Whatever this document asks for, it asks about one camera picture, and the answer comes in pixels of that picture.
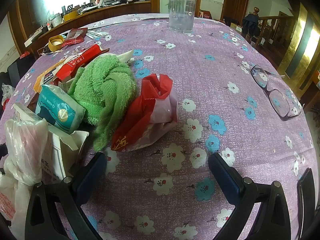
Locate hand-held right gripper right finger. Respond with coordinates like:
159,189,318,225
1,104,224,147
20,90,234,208
208,152,298,240

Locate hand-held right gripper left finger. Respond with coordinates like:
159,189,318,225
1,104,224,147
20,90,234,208
25,152,108,240

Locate red white plastic bag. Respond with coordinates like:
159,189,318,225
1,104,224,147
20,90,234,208
111,74,179,152

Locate orange medicine box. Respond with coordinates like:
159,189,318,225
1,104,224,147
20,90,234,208
33,60,67,93

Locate red white wipes packet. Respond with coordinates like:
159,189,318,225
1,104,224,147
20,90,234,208
52,44,137,81

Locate white cardboard box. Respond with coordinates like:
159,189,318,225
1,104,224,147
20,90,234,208
12,102,89,180

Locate white knotted plastic bag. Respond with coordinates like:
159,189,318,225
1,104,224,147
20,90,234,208
0,119,49,228

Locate blue white tissue pack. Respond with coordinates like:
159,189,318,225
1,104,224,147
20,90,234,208
35,84,87,133

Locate green towel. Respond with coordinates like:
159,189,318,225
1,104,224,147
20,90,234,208
67,54,137,152

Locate purple eyeglasses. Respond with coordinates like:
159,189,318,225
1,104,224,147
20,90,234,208
241,61,305,121

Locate purple floral tablecloth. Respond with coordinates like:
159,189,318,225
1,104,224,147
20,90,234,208
0,14,315,240

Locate small white dark printed carton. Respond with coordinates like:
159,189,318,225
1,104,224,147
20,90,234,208
42,71,56,85

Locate yellow tape roll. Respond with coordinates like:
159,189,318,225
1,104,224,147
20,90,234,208
48,35,65,51

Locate dark red packet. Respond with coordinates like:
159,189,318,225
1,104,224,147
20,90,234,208
62,27,88,47

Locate paper wrapped chopsticks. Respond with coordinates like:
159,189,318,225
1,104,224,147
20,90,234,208
86,29,108,40

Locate white flat box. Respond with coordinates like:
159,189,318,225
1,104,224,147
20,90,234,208
24,29,48,47

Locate dark jacket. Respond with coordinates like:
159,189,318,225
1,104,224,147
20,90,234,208
242,13,262,40

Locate wooden stair railing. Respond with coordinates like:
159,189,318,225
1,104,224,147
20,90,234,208
251,6,297,49

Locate wooden counter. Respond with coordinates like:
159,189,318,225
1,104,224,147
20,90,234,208
7,0,160,55

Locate metal pot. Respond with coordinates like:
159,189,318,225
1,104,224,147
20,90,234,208
48,12,63,28

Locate clear glass cup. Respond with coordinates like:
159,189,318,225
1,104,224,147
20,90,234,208
168,0,197,34

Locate wooden door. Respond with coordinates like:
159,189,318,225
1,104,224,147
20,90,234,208
221,0,251,28

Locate gold door frame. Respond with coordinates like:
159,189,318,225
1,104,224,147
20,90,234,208
276,2,320,98

